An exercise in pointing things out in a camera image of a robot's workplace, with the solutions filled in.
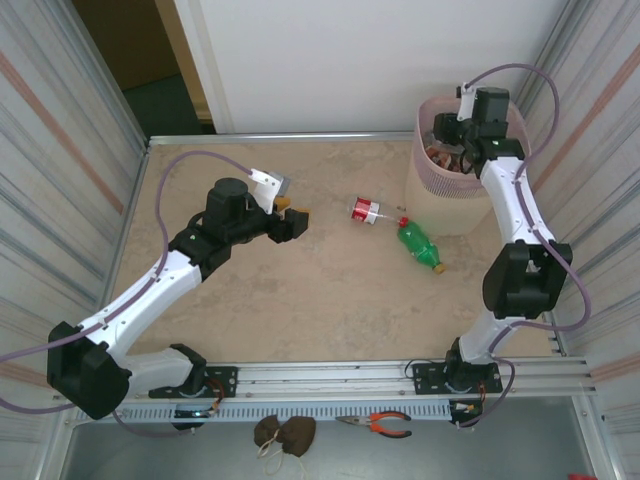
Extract bottle copper brown label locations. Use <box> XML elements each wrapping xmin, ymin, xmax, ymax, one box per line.
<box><xmin>429</xmin><ymin>144</ymin><xmax>454</xmax><ymax>169</ymax></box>

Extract pink plastic bin liner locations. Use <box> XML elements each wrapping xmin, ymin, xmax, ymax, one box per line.
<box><xmin>412</xmin><ymin>94</ymin><xmax>532</xmax><ymax>199</ymax></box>

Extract beige plastic waste bin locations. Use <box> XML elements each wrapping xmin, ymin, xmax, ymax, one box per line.
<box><xmin>403</xmin><ymin>94</ymin><xmax>532</xmax><ymax>236</ymax></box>

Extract red-label bottle red cap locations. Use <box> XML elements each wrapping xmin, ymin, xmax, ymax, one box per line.
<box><xmin>348</xmin><ymin>195</ymin><xmax>410</xmax><ymax>227</ymax></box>

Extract green bottle yellow cap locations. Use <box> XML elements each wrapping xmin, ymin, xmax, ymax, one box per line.
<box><xmin>397</xmin><ymin>221</ymin><xmax>447</xmax><ymax>276</ymax></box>

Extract brown cloth pouch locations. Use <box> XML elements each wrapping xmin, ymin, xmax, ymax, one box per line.
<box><xmin>279</xmin><ymin>415</ymin><xmax>318</xmax><ymax>457</ymax></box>
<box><xmin>253</xmin><ymin>414</ymin><xmax>284</xmax><ymax>448</ymax></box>

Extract small black controller board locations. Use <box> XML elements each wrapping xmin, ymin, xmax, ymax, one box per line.
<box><xmin>448</xmin><ymin>399</ymin><xmax>485</xmax><ymax>419</ymax></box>
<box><xmin>172</xmin><ymin>407</ymin><xmax>221</xmax><ymax>420</ymax></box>

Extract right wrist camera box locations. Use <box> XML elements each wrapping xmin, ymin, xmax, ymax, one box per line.
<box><xmin>454</xmin><ymin>81</ymin><xmax>482</xmax><ymax>122</ymax></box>

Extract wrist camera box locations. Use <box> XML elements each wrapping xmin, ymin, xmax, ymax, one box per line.
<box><xmin>248</xmin><ymin>167</ymin><xmax>293</xmax><ymax>215</ymax></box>
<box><xmin>454</xmin><ymin>81</ymin><xmax>482</xmax><ymax>122</ymax></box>

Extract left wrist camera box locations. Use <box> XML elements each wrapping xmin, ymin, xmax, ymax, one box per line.
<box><xmin>248</xmin><ymin>167</ymin><xmax>293</xmax><ymax>215</ymax></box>

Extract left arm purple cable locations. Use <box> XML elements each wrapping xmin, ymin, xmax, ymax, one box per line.
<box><xmin>0</xmin><ymin>150</ymin><xmax>256</xmax><ymax>439</ymax></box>

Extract white door frame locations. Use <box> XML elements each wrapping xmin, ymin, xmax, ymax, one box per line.
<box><xmin>172</xmin><ymin>0</ymin><xmax>236</xmax><ymax>135</ymax></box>

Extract wide aluminium mounting rail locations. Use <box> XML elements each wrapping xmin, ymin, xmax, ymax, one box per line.
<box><xmin>127</xmin><ymin>355</ymin><xmax>599</xmax><ymax>404</ymax></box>

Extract white slotted cable duct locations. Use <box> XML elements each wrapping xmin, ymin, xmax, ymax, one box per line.
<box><xmin>114</xmin><ymin>399</ymin><xmax>484</xmax><ymax>424</ymax></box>

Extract orange-handled pliers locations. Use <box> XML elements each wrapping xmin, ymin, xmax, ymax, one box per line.
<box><xmin>334</xmin><ymin>410</ymin><xmax>414</xmax><ymax>440</ymax></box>

